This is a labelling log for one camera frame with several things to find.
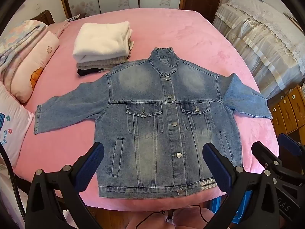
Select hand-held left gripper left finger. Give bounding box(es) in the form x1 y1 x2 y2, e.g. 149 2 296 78
25 142 105 229

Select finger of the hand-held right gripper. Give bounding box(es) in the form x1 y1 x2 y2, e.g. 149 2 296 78
251 141 287 175
278 133 304 159

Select striped floral folded quilt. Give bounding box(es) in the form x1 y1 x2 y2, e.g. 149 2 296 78
0 19 48 77

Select black folded garment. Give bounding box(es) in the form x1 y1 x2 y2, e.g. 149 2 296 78
77 67 112 77

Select blue plastic box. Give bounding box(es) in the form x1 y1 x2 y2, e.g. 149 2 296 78
211 191 253 223

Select dark wooden headboard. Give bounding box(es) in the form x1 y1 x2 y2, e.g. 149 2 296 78
31 10 56 26

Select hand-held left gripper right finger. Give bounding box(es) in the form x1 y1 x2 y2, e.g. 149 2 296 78
202 142 281 229

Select blue denim jacket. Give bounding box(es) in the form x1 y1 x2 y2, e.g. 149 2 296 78
33 47 273 199

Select black cable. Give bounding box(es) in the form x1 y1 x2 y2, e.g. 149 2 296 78
137 205 216 229

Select grey folded knit garment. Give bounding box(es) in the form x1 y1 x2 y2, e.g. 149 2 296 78
76 55 130 70

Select person's pink trouser legs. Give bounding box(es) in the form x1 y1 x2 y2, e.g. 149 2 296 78
125 206 215 229

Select white flower print pillow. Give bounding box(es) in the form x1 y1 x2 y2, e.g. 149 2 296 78
0 81 35 169

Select cream lace-covered furniture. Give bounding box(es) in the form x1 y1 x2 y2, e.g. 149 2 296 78
212 0 305 101

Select pink cartoon print pillow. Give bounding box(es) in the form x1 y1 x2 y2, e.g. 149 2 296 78
8 31 60 104

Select pink bed blanket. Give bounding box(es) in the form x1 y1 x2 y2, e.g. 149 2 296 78
13 8 280 214

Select wooden drawer cabinet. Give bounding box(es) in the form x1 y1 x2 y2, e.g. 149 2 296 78
268 85 305 136

